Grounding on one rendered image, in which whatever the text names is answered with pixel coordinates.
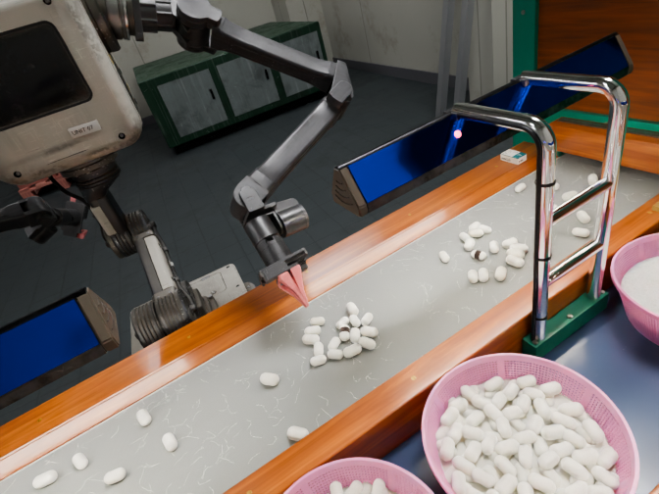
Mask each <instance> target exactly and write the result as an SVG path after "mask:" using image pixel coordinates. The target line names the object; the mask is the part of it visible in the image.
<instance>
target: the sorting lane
mask: <svg viewBox="0 0 659 494"><path fill-rule="evenodd" d="M601 171H602V168H600V167H597V166H593V165H589V164H585V163H580V162H576V161H572V160H568V159H564V158H560V157H558V158H556V174H555V178H556V183H558V184H559V185H560V187H559V189H557V190H554V205H557V206H560V205H561V204H563V203H564V202H566V201H565V200H563V198H562V195H563V194H564V193H566V192H570V191H577V192H578V194H579V193H580V192H582V191H583V190H585V189H587V188H588V187H590V185H589V184H588V176H589V175H591V174H593V173H594V174H596V175H597V177H598V180H600V178H601ZM535 180H536V171H534V172H532V173H530V174H528V175H526V176H525V177H523V178H521V179H520V180H518V181H516V182H514V183H513V184H511V185H509V186H508V187H506V188H504V189H502V190H501V191H499V192H497V193H495V194H494V195H492V196H490V197H489V198H487V199H485V200H483V201H482V202H480V203H478V204H477V205H476V206H474V207H472V208H471V209H469V210H467V211H465V212H464V213H462V214H460V215H459V216H457V217H455V218H453V219H452V220H450V221H448V222H446V223H444V224H442V225H441V226H439V227H437V228H436V229H434V230H432V231H430V232H429V233H427V234H425V235H423V236H422V237H420V238H418V239H417V240H415V241H413V242H411V243H410V244H408V245H406V246H405V247H403V248H401V249H399V250H398V251H396V252H394V253H392V254H391V255H389V256H387V257H386V258H384V259H382V260H380V261H379V262H377V263H375V264H374V265H372V266H370V267H368V268H367V269H365V270H363V271H361V272H359V273H357V274H356V275H354V276H352V277H350V278H349V279H347V280H345V281H344V282H342V283H340V284H338V285H337V286H336V287H334V288H332V289H331V290H329V291H327V292H326V293H324V294H322V295H320V296H319V297H317V298H315V299H314V300H312V301H310V302H308V303H309V307H308V308H305V307H304V306H301V307H300V308H298V309H296V310H295V311H293V312H291V313H289V314H288V315H286V316H284V317H283V318H281V319H279V320H277V321H275V322H273V323H272V324H270V325H268V326H266V327H265V328H263V329H261V330H259V331H258V332H256V333H254V334H253V335H251V336H249V337H247V338H246V339H244V340H242V341H241V342H239V343H237V344H235V345H234V346H232V347H230V348H228V349H227V350H225V351H224V352H223V353H221V354H219V355H217V356H216V357H214V358H212V359H211V360H209V361H207V362H205V363H204V364H202V365H200V366H198V367H197V368H195V369H193V370H191V371H189V372H187V373H186V374H184V375H182V376H181V377H179V378H177V379H175V380H174V381H172V382H170V383H168V384H167V385H165V386H163V387H162V388H160V389H158V390H156V391H155V392H153V393H151V394H150V395H148V396H146V397H144V398H143V399H141V400H139V401H138V402H136V403H134V404H132V405H131V406H129V407H127V408H125V409H124V410H122V411H120V412H119V413H117V414H115V415H113V416H112V417H110V418H108V419H107V420H104V421H102V422H101V423H99V424H97V425H95V426H94V427H92V428H90V429H89V430H87V431H86V432H84V433H83V434H81V435H79V436H78V437H76V438H74V439H72V440H71V441H69V442H67V443H65V444H64V445H62V446H60V447H59V448H57V449H55V450H53V451H52V452H50V453H48V454H47V455H45V456H43V457H41V458H40V459H38V460H36V461H34V462H33V463H31V464H29V465H28V466H26V467H24V468H22V469H20V470H18V471H17V472H15V473H13V474H11V475H10V476H8V477H6V478H5V479H3V480H1V481H0V494H223V493H224V492H225V491H227V490H228V489H230V488H231V487H233V486H234V485H235V484H236V483H238V482H239V481H240V480H242V479H243V478H245V477H246V476H248V475H249V474H251V473H252V472H254V471H255V470H256V469H258V468H260V467H261V466H263V465H264V464H266V463H267V462H269V461H270V460H271V459H273V458H274V457H276V456H277V455H279V454H280V453H282V452H283V451H285V450H286V449H287V448H289V447H290V446H292V445H293V444H295V443H296V442H298V441H295V440H291V439H289V438H288V436H287V431H288V429H289V428H290V427H291V426H298V427H303V428H306V429H307V430H308V431H309V433H311V432H312V431H314V430H315V429H317V428H318V427H319V426H321V425H322V424H324V423H325V422H327V421H328V420H330V419H332V418H333V417H334V416H336V415H337V414H339V413H340V412H342V411H343V410H345V409H346V408H348V407H349V406H350V405H352V404H353V403H355V402H356V401H358V400H359V399H361V398H362V397H364V396H365V395H366V394H368V393H369V392H371V391H372V390H374V389H375V388H377V387H378V386H380V385H381V384H382V383H384V382H385V381H387V380H388V379H390V378H391V377H393V376H394V375H396V374H397V373H398V372H400V371H402V370H403V369H405V368H406V367H408V366H409V365H411V364H412V363H413V362H415V361H416V360H418V359H419V358H421V357H422V356H424V355H425V354H426V353H427V352H428V351H430V350H431V349H433V348H434V347H436V346H437V345H439V344H440V343H442V342H443V341H444V340H446V339H447V338H449V337H450V336H452V335H453V334H455V333H456V332H457V331H459V330H460V329H462V328H463V327H465V326H466V325H468V324H469V323H471V322H472V321H474V320H475V319H477V318H478V317H480V316H481V315H483V314H484V313H486V312H487V311H488V310H490V309H491V308H493V307H494V306H496V305H497V304H499V303H500V302H502V301H503V300H504V299H506V298H507V297H509V296H510V295H512V294H513V293H515V292H516V291H518V290H519V289H520V288H522V287H523V286H525V285H526V284H528V283H529V282H531V281H532V280H533V257H532V256H533V254H532V253H533V247H534V215H535V184H534V181H535ZM520 183H524V184H525V185H526V188H525V189H524V190H523V191H521V192H516V191H515V187H516V186H517V185H519V184H520ZM657 194H659V181H656V180H652V179H648V178H644V177H640V176H636V175H632V174H628V173H621V172H620V175H619V182H618V188H617V195H616V201H615V208H614V214H613V220H612V225H613V224H614V223H616V222H618V221H619V220H621V219H622V218H624V217H625V216H627V215H628V214H629V213H631V212H632V211H634V210H635V209H637V208H638V207H640V206H641V205H643V204H644V203H645V202H647V201H648V200H650V199H651V198H653V197H654V196H656V195H657ZM597 202H598V197H597V198H595V199H593V200H592V201H590V202H589V203H587V204H586V205H584V206H583V207H581V208H579V209H578V210H576V211H575V212H573V213H572V214H570V215H569V216H567V217H566V218H564V219H562V220H561V221H559V222H558V223H556V224H554V225H553V226H552V240H551V255H552V257H551V259H550V267H553V266H554V265H556V264H557V263H559V262H560V261H562V260H563V259H565V258H566V257H567V256H569V255H570V254H572V253H573V252H575V251H576V250H578V249H579V248H581V247H582V246H583V245H585V243H587V242H588V241H590V240H591V239H593V233H594V225H595V217H596V209H597ZM578 211H585V212H586V213H587V214H588V215H589V216H590V221H589V222H588V223H582V222H580V220H579V219H578V218H577V212H578ZM474 222H479V223H480V224H481V225H482V224H483V225H486V226H489V227H491V233H490V234H483V236H482V237H471V236H470V237H471V238H473V239H474V240H475V245H474V248H473V250H471V251H467V250H465V248H464V245H465V242H464V241H463V240H462V239H460V237H459V234H460V233H461V232H465V233H467V234H468V231H469V226H470V225H471V224H472V223H474ZM576 227H579V228H586V229H588V230H589V236H588V237H581V236H575V235H574V234H573V233H572V231H573V229H574V228H576ZM468 235H469V234H468ZM512 237H514V238H516V239H517V240H518V243H519V244H526V245H527V246H528V247H529V251H528V252H527V253H525V257H524V258H523V260H524V262H525V263H524V265H523V266H522V267H520V268H517V267H514V266H512V265H509V264H507V262H506V257H507V255H506V252H507V250H508V249H510V248H508V249H505V248H503V247H502V242H503V241H504V240H507V239H510V238H512ZM493 240H494V241H497V242H498V246H499V251H498V252H497V253H492V252H491V251H490V248H489V243H490V242H491V241H493ZM474 250H480V251H483V252H485V253H486V259H485V260H483V261H482V260H477V259H475V258H473V257H472V255H471V254H472V252H473V251H474ZM441 251H445V252H446V253H447V255H448V256H449V258H450V260H449V262H447V263H443V262H442V261H441V259H440V258H439V256H438V254H439V252H441ZM498 267H504V268H505V269H506V270H507V272H506V277H505V279H504V280H502V281H498V280H496V278H495V272H496V269H497V268H498ZM481 268H486V269H487V270H488V281H487V282H481V281H479V280H478V281H477V282H476V283H471V282H470V281H469V279H468V271H470V270H475V271H477V273H478V277H479V269H481ZM349 302H352V303H354V304H355V306H356V307H357V309H358V310H359V313H358V315H357V317H358V319H359V320H360V321H361V319H362V317H363V316H364V315H365V314H366V313H371V314H372V315H373V319H372V321H371V322H370V323H369V324H368V325H367V326H370V327H375V328H376V329H377V330H378V332H379V334H378V336H377V337H375V338H372V337H368V336H365V337H368V338H370V339H373V340H374V341H375V342H376V347H375V349H373V350H369V349H366V348H363V347H362V350H361V352H360V353H359V354H357V355H355V356H353V357H351V358H346V357H344V355H343V357H342V359H340V360H338V359H330V358H329V357H328V350H329V347H328V346H329V344H330V341H331V340H332V339H333V338H334V337H338V338H339V339H340V337H339V329H338V328H337V327H336V323H337V322H338V321H339V320H340V319H341V318H343V317H347V318H349V317H350V315H349V313H348V311H347V310H346V305H347V303H349ZM318 317H323V318H324V319H325V323H324V324H323V325H319V327H320V328H321V333H320V334H318V336H319V337H320V342H322V343H323V345H324V355H325V356H326V358H327V360H326V362H325V363H324V364H322V365H319V366H315V367H314V366H312V365H311V363H310V360H311V358H312V357H315V355H314V345H313V344H305V343H303V341H302V337H303V335H304V334H305V333H304V330H305V328H306V327H308V326H312V325H311V324H310V320H311V318H318ZM352 344H354V343H353V342H351V340H350V338H349V339H348V340H347V341H342V340H341V339H340V344H339V345H338V347H337V349H336V350H341V351H342V352H343V350H344V349H345V348H346V347H348V346H350V345H352ZM264 372H269V373H275V374H277V375H278V376H279V383H278V384H277V385H275V386H272V385H265V384H263V383H261V381H260V376H261V374H263V373H264ZM142 409H144V410H146V411H147V412H148V413H149V415H150V416H151V422H150V423H149V424H148V425H145V426H143V425H141V424H140V423H139V421H138V420H137V418H136V413H137V412H138V411H139V410H142ZM166 433H172V434H173V435H174V436H175V439H176V441H177V448H176V449H175V450H174V451H172V452H170V451H168V450H167V449H166V448H165V445H164V443H163V441H162V439H163V436H164V435H165V434H166ZM77 453H82V454H83V455H84V456H85V457H86V458H87V460H88V465H87V466H86V468H85V469H77V468H76V467H75V465H74V464H73V461H72V459H73V456H74V455H75V454H77ZM117 468H124V469H125V470H126V476H125V478H124V479H122V480H120V481H118V482H115V483H113V484H106V483H105V482H104V476H105V474H106V473H107V472H109V471H111V470H114V469H117ZM49 470H54V471H56V472H57V473H58V476H57V479H56V480H55V481H54V482H53V483H51V484H49V485H47V486H45V487H43V488H40V489H36V488H34V487H33V485H32V483H33V481H34V479H35V478H36V477H37V476H38V475H41V474H43V473H45V472H47V471H49Z"/></svg>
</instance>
